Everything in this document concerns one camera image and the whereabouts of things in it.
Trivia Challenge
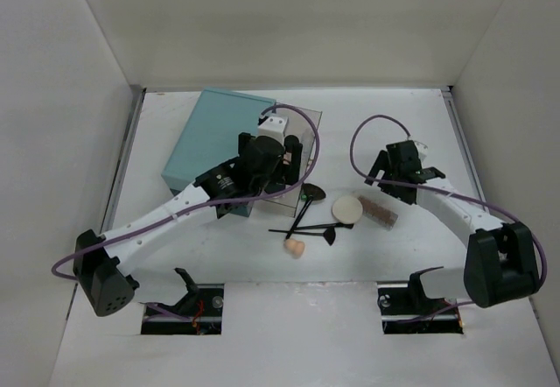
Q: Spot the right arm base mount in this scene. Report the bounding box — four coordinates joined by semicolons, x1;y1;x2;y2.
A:
377;282;464;335

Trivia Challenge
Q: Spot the purple cable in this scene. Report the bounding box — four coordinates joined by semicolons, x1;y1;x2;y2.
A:
51;103;321;318
350;114;549;322

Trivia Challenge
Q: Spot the teal makeup organizer box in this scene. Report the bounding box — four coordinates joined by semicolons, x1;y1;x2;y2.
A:
161;88;276;194

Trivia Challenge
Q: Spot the black fan brush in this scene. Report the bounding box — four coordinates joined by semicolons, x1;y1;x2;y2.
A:
269;228;336;245

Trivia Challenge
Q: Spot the white round powder puff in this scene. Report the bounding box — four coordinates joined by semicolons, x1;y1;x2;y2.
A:
332;195;363;224

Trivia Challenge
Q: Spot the thin black makeup brush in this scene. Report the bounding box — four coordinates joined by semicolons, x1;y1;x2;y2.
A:
295;222;354;231

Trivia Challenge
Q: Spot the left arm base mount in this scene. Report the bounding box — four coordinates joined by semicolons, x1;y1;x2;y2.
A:
140;268;225;336

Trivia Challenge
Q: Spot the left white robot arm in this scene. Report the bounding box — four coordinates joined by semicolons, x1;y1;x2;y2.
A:
71;133;302;317

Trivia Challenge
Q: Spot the peach makeup sponge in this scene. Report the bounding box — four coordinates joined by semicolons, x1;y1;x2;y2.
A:
283;238;305;259

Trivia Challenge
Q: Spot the clear acrylic box door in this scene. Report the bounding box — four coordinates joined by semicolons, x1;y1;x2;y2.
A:
256;103;323;215

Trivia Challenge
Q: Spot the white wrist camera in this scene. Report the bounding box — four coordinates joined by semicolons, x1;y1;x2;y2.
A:
415;141;428;162
257;115;289;144

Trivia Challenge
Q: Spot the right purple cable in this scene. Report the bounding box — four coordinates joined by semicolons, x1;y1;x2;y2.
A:
350;114;549;322

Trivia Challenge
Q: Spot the black kabuki brush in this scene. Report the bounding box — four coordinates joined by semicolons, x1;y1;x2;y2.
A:
285;183;326;240

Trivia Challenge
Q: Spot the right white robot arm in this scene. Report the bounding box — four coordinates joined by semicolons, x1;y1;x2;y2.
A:
367;140;542;308

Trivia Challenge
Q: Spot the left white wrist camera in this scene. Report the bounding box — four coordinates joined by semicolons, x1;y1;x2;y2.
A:
257;115;289;144

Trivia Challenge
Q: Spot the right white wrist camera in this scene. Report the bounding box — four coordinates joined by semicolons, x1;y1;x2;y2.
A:
415;141;428;162

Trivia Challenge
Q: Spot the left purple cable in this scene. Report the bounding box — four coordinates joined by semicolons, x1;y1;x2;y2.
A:
51;103;321;318

